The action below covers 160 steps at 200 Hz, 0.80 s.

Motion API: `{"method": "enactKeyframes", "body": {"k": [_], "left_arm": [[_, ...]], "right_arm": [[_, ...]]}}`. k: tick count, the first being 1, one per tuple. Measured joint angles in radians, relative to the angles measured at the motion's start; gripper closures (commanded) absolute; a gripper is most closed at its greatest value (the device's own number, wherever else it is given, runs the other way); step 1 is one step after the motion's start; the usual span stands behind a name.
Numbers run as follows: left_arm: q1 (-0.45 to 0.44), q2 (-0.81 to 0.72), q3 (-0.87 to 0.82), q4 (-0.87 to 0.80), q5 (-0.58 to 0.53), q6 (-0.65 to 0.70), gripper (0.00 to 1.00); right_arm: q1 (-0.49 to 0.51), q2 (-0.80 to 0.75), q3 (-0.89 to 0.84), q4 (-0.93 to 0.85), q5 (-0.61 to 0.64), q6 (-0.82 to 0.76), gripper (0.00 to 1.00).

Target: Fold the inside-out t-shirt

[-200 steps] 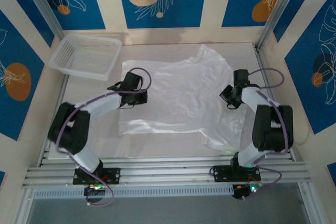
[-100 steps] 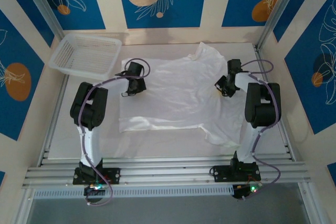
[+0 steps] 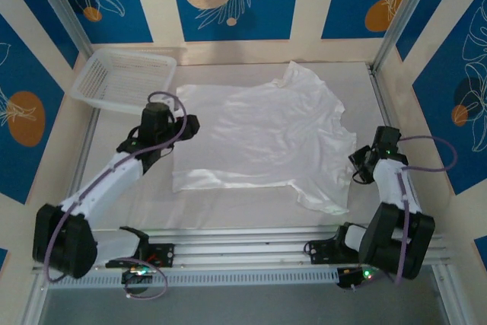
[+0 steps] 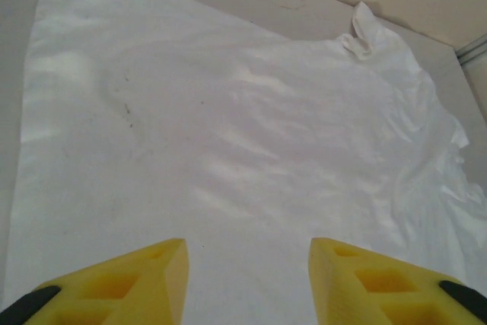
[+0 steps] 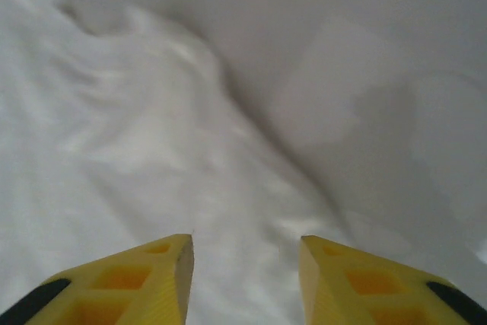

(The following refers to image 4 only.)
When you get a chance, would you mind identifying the aluminium frame post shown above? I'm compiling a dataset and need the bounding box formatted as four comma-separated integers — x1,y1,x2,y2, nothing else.
455,33,487,64

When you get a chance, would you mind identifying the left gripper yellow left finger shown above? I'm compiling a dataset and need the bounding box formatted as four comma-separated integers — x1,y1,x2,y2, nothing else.
0,237,189,325

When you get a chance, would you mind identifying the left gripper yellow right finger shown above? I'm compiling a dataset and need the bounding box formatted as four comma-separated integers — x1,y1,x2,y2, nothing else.
310,237,487,325

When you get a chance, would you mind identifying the white t-shirt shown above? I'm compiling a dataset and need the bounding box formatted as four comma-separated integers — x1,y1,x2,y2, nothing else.
5,0,487,325

